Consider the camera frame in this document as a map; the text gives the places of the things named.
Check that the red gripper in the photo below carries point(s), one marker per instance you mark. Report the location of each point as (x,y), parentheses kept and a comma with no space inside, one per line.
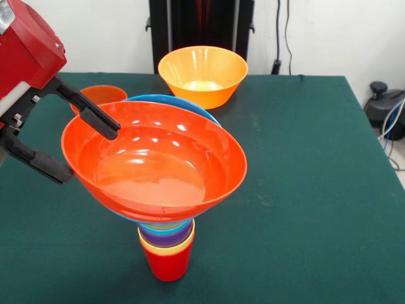
(28,60)

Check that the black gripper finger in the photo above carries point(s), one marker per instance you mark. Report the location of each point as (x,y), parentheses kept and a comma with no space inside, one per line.
(47,164)

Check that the large shallow orange bowl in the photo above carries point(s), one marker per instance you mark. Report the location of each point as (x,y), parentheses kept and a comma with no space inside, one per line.
(152,164)

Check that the large blue bowl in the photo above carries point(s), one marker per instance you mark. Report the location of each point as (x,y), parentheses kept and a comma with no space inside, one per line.
(177,101)

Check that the translucent yellow cup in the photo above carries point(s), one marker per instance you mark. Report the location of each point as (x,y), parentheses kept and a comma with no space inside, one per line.
(164,225)

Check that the blue cup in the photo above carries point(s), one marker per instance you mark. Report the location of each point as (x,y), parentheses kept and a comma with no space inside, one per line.
(177,230)

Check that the purple cup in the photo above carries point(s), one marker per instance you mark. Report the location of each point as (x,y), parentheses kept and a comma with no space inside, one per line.
(164,239)

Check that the orange-yellow cup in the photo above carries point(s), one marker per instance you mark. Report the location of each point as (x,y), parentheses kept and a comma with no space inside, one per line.
(167,252)

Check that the red cup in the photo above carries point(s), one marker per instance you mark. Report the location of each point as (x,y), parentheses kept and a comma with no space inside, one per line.
(169,267)

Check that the small orange bowl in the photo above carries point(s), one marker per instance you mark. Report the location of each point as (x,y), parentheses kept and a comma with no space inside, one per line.
(104,93)

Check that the large yellow bowl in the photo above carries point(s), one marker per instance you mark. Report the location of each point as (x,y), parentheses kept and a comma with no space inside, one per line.
(202,92)

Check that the dark green table cloth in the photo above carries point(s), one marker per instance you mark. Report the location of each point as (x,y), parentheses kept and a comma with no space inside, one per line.
(284,221)

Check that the black stand base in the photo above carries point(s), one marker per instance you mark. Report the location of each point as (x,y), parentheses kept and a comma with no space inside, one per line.
(378,107)

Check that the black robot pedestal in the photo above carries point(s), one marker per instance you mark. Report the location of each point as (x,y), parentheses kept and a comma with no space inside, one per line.
(202,25)

